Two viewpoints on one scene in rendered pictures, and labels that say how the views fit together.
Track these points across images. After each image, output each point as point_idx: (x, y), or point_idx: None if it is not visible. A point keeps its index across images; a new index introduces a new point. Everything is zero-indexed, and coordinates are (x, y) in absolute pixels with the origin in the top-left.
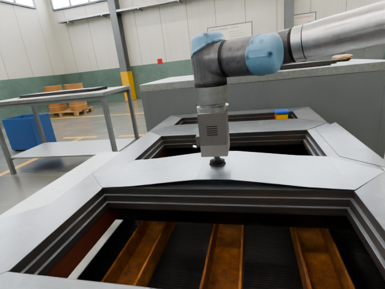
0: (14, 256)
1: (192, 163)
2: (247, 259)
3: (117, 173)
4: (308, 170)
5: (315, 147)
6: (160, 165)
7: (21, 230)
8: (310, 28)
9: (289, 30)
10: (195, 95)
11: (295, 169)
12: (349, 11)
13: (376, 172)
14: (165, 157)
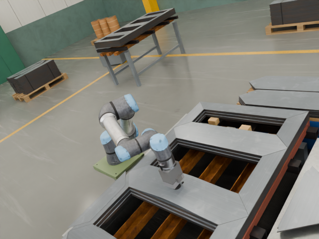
0: (264, 160)
1: (186, 192)
2: (181, 231)
3: (229, 207)
4: (148, 177)
5: (114, 205)
6: (202, 202)
7: (269, 171)
8: (125, 134)
9: (126, 138)
10: (173, 159)
11: (151, 178)
12: (117, 127)
13: (132, 170)
14: (196, 213)
